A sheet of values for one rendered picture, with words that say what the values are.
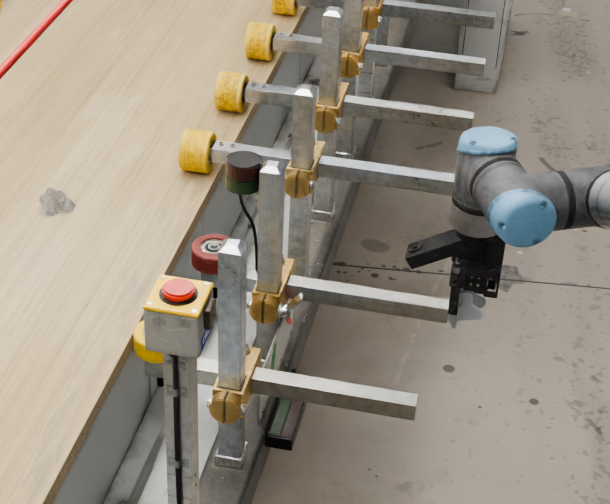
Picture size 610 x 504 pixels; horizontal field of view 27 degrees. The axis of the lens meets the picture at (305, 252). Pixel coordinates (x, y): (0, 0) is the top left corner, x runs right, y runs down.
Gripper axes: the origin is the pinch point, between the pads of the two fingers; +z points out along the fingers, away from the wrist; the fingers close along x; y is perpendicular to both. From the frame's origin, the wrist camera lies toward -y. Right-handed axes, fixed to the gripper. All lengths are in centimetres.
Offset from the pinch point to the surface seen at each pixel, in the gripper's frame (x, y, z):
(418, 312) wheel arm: -1.6, -5.5, -1.8
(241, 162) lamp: -5.2, -36.0, -28.6
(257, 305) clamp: -8.6, -32.1, -3.2
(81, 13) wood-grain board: 86, -98, -7
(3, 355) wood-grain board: -36, -65, -7
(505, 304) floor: 120, 11, 83
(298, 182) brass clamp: 16.4, -30.8, -12.9
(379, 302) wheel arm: -1.6, -12.3, -2.6
